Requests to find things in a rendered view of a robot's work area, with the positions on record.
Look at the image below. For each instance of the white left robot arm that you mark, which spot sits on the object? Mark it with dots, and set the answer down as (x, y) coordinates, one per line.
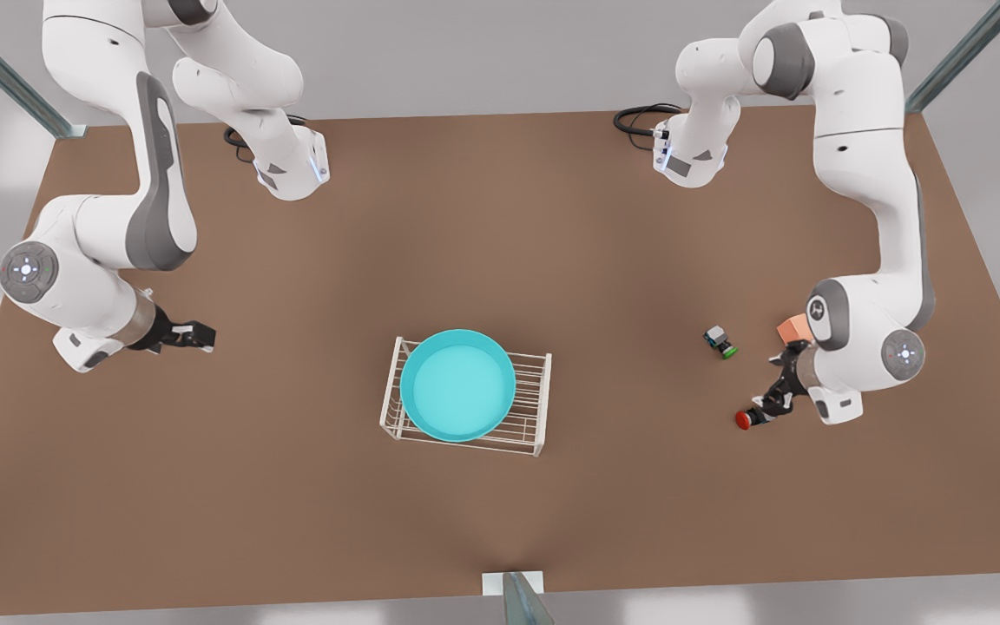
(865, 174)

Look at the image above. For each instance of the red button switch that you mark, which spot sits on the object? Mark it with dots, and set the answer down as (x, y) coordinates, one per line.
(743, 421)

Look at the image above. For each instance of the green button switch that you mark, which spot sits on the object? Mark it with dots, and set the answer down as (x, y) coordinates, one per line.
(719, 340)

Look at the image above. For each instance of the cyan round plate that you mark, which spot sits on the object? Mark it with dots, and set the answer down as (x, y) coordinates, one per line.
(458, 386)

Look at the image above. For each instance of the silver frame post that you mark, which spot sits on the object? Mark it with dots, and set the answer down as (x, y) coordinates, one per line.
(960, 56)
(519, 599)
(5, 74)

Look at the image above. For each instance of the small orange box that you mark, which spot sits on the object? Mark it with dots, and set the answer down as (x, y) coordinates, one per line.
(793, 330)

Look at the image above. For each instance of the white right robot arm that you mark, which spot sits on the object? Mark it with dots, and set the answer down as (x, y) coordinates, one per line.
(101, 234)

